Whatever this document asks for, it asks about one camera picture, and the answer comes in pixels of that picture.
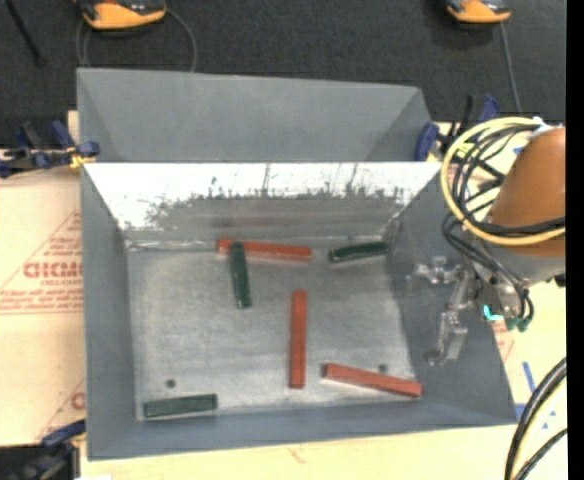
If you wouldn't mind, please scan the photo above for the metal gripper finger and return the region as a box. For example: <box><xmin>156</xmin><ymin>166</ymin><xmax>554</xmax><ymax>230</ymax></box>
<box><xmin>404</xmin><ymin>256</ymin><xmax>467</xmax><ymax>287</ymax></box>
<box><xmin>424</xmin><ymin>308</ymin><xmax>470</xmax><ymax>368</ymax></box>

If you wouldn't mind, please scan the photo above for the dark green flat block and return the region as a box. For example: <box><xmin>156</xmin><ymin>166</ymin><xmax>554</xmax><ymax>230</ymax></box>
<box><xmin>142</xmin><ymin>392</ymin><xmax>220</xmax><ymax>419</ymax></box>
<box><xmin>228</xmin><ymin>241</ymin><xmax>254</xmax><ymax>311</ymax></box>
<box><xmin>327</xmin><ymin>240</ymin><xmax>390</xmax><ymax>265</ymax></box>

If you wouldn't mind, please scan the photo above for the red-brown flat block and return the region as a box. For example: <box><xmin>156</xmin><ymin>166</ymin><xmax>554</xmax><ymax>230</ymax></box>
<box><xmin>320</xmin><ymin>362</ymin><xmax>424</xmax><ymax>400</ymax></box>
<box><xmin>288</xmin><ymin>289</ymin><xmax>309</xmax><ymax>390</ymax></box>
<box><xmin>216</xmin><ymin>238</ymin><xmax>314</xmax><ymax>263</ymax></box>

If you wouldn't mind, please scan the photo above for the grey metal bin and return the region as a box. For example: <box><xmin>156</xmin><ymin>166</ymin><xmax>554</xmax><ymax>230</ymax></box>
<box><xmin>75</xmin><ymin>67</ymin><xmax>519</xmax><ymax>462</ymax></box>

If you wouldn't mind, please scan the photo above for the brown cardboard board red print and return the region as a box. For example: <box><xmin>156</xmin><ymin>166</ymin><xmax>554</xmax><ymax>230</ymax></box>
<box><xmin>0</xmin><ymin>109</ymin><xmax>518</xmax><ymax>450</ymax></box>

